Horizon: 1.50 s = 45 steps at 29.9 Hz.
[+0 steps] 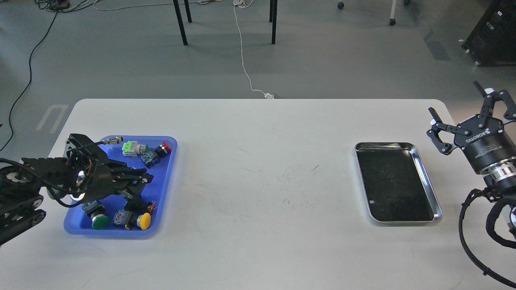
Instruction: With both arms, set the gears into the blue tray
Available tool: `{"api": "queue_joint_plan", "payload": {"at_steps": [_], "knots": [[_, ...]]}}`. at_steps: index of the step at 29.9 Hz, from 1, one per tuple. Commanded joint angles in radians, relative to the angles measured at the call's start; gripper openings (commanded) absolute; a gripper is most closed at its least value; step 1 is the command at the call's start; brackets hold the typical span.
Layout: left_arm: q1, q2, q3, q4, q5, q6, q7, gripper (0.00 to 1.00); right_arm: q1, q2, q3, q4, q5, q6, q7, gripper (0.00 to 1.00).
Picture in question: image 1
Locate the red push button switch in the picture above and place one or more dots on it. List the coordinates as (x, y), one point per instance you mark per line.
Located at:
(151, 157)

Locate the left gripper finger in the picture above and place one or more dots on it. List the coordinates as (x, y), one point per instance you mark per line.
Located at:
(131, 192)
(123, 176)

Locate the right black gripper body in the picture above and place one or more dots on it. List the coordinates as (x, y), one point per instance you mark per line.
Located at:
(485, 145)

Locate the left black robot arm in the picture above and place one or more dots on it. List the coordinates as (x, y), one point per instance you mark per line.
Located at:
(63, 177)

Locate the black push button switch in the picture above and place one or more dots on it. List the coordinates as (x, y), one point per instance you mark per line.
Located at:
(138, 205)

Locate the black table leg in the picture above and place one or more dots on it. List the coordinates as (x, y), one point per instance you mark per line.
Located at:
(273, 12)
(180, 19)

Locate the silver metal tray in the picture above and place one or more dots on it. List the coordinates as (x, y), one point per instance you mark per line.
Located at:
(396, 185)

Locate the black equipment cart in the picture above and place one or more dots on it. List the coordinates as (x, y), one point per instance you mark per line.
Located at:
(492, 42)

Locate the green mushroom push button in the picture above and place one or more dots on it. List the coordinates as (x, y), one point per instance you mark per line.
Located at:
(95, 210)

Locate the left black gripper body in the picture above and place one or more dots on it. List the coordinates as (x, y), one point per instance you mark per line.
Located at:
(100, 182)

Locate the black table leg right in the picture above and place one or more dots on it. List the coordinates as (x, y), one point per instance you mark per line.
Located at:
(273, 12)

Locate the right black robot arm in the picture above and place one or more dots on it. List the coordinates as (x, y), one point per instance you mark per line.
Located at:
(500, 179)

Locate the white chair leg caster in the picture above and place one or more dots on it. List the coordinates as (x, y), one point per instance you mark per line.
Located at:
(392, 20)

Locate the green white push button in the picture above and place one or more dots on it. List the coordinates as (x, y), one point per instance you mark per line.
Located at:
(134, 149)

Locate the blue plastic tray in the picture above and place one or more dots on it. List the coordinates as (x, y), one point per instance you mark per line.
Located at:
(76, 222)

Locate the yellow push button switch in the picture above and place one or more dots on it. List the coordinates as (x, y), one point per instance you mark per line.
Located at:
(129, 220)

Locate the black table leg left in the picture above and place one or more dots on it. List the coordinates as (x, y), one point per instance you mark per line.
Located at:
(180, 19)

